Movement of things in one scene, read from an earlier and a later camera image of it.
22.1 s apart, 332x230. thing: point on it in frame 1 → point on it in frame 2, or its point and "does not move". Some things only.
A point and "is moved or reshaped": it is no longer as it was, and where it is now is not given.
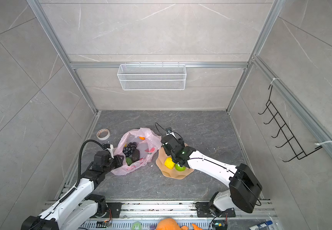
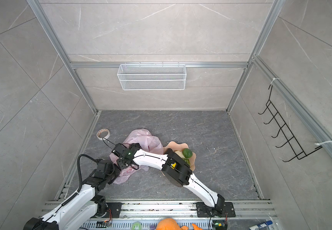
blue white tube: [260, 225] does not move
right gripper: [181, 142] → [119, 162]
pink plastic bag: [148, 143] is moved or reshaped
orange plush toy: [169, 224] does not move
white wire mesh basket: [154, 77] does not move
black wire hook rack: [284, 132] does not move
